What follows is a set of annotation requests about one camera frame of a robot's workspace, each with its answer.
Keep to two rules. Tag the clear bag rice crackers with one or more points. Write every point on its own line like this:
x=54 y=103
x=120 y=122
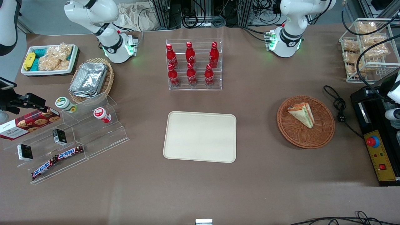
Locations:
x=51 y=63
x=61 y=51

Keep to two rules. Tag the yellow snack pack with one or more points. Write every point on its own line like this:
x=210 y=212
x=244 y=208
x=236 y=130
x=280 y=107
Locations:
x=29 y=61

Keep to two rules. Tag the oval light wicker basket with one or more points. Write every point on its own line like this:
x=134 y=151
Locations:
x=109 y=81

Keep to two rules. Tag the bagged fried snack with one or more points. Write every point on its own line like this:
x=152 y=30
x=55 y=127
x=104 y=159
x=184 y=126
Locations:
x=350 y=46
x=351 y=61
x=365 y=27
x=375 y=47

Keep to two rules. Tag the silver foil container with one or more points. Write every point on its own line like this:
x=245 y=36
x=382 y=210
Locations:
x=89 y=79

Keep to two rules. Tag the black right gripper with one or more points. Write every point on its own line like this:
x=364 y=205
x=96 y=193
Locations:
x=13 y=102

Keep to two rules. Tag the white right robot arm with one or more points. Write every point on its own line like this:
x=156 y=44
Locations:
x=93 y=12

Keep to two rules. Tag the small silver metal block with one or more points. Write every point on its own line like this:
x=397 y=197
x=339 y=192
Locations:
x=203 y=222

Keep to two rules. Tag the teal snack pack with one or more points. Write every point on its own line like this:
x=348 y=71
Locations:
x=40 y=53

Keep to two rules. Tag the beige cloth bag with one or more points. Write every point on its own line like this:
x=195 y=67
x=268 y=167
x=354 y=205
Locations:
x=137 y=15

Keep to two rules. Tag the red lid white cup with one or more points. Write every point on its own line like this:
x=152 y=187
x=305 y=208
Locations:
x=101 y=114

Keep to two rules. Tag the red cola bottle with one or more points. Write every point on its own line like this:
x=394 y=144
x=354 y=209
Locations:
x=190 y=55
x=191 y=76
x=171 y=57
x=173 y=77
x=209 y=77
x=213 y=56

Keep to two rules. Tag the triangle sandwich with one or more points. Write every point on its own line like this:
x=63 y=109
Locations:
x=303 y=114

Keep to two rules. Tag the round brown wicker basket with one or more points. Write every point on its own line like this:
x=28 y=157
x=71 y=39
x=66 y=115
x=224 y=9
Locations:
x=293 y=135

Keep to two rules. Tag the green lid white cup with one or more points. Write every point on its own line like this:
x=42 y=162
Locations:
x=64 y=103

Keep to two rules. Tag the red tartan cookie box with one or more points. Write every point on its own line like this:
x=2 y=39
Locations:
x=28 y=125

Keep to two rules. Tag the snickers chocolate bar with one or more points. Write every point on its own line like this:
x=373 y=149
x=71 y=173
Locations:
x=69 y=152
x=43 y=168

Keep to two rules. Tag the beige plastic tray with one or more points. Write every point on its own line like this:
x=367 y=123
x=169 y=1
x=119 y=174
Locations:
x=200 y=137

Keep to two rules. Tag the clear acrylic bottle rack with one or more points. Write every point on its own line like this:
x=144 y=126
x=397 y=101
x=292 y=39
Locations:
x=200 y=88

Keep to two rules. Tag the white rectangular plastic bin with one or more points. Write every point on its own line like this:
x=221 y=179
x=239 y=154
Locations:
x=67 y=69

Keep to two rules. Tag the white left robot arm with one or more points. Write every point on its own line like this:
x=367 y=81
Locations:
x=292 y=18

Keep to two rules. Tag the small black white box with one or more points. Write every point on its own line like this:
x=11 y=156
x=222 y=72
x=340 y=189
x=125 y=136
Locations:
x=25 y=152
x=59 y=136

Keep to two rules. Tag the clear acrylic stepped shelf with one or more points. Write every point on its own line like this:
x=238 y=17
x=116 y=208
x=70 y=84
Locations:
x=93 y=137

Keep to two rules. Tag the black yellow control box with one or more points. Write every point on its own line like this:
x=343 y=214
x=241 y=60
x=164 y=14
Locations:
x=379 y=156

